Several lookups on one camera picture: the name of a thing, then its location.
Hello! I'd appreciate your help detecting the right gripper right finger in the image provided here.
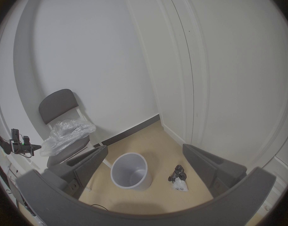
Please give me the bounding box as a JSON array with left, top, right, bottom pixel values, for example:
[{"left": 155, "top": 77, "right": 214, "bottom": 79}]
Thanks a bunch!
[{"left": 183, "top": 144, "right": 248, "bottom": 199}]

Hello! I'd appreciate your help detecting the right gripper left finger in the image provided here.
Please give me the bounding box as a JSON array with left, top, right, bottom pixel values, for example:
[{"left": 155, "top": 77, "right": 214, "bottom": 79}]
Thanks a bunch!
[{"left": 44, "top": 145, "right": 108, "bottom": 199}]

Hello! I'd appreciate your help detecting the crumpled black plastic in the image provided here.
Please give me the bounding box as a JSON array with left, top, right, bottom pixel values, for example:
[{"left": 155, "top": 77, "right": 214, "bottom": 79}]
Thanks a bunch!
[{"left": 168, "top": 164, "right": 187, "bottom": 183}]

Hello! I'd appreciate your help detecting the clear plastic bag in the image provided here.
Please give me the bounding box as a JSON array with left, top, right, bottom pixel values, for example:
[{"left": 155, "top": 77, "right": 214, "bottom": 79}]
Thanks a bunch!
[{"left": 39, "top": 119, "right": 97, "bottom": 157}]

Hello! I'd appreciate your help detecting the white trash bin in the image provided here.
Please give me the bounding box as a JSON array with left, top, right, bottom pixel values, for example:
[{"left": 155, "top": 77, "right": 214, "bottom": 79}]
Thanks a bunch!
[{"left": 110, "top": 152, "right": 153, "bottom": 192}]

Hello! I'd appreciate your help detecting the clear printed wrapper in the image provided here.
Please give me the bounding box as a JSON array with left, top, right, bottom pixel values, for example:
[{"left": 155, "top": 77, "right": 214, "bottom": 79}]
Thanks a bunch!
[{"left": 171, "top": 179, "right": 189, "bottom": 192}]

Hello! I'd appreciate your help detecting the dark grey padded chair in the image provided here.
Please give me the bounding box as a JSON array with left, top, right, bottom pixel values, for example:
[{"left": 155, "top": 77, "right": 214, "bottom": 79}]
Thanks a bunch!
[{"left": 38, "top": 89, "right": 112, "bottom": 172}]

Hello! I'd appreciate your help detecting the white wardrobe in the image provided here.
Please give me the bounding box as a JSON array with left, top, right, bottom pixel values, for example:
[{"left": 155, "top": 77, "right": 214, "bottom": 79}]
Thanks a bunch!
[{"left": 121, "top": 0, "right": 288, "bottom": 211}]

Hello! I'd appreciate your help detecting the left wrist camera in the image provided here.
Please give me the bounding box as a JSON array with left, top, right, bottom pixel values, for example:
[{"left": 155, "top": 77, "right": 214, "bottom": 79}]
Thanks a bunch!
[{"left": 11, "top": 128, "right": 20, "bottom": 143}]

